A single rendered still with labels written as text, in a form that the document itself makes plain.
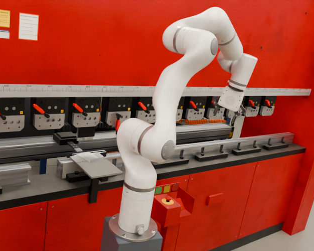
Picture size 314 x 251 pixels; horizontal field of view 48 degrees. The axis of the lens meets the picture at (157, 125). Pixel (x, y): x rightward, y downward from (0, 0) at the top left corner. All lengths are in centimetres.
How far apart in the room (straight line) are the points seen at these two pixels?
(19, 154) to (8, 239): 49
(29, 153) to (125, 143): 100
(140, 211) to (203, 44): 64
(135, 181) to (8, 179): 82
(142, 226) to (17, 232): 77
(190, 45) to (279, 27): 165
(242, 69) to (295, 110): 191
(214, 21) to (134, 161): 59
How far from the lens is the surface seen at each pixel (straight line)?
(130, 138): 124
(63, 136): 216
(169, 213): 206
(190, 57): 122
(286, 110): 357
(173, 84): 123
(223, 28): 140
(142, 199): 130
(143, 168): 128
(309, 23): 315
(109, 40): 187
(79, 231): 209
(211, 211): 275
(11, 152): 213
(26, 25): 170
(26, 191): 188
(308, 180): 354
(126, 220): 136
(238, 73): 166
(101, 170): 184
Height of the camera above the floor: 178
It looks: 17 degrees down
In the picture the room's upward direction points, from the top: 9 degrees clockwise
